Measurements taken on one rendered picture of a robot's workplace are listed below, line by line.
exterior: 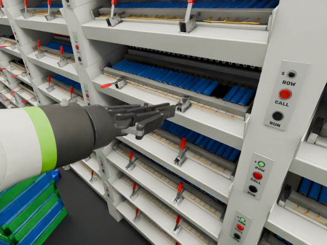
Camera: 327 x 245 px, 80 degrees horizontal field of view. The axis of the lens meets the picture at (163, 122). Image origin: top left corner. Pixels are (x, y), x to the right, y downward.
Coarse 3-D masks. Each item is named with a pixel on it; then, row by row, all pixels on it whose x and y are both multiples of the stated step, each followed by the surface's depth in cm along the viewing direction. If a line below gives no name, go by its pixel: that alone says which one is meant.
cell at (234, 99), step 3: (243, 87) 52; (240, 90) 51; (243, 90) 51; (246, 90) 52; (237, 93) 50; (240, 93) 50; (243, 93) 51; (234, 96) 50; (237, 96) 50; (240, 96) 50; (231, 99) 50; (234, 99) 49; (237, 99) 49; (234, 102) 49; (237, 102) 49
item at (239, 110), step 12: (108, 72) 75; (120, 72) 71; (144, 84) 64; (156, 84) 61; (180, 96) 56; (192, 96) 53; (204, 96) 52; (216, 108) 50; (228, 108) 47; (240, 108) 46
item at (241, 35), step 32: (96, 0) 68; (128, 0) 69; (160, 0) 60; (192, 0) 41; (224, 0) 49; (256, 0) 43; (96, 32) 63; (128, 32) 53; (160, 32) 47; (192, 32) 43; (224, 32) 39; (256, 32) 36; (256, 64) 36
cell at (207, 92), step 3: (213, 81) 57; (216, 81) 56; (210, 84) 56; (213, 84) 55; (216, 84) 56; (207, 87) 55; (210, 87) 55; (213, 87) 55; (204, 90) 55; (207, 90) 54; (210, 90) 54; (204, 93) 54; (207, 93) 53; (210, 93) 54
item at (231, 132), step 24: (120, 48) 82; (96, 72) 77; (240, 72) 55; (120, 96) 69; (144, 96) 61; (168, 96) 59; (168, 120) 58; (192, 120) 50; (216, 120) 48; (240, 120) 46; (240, 144) 44
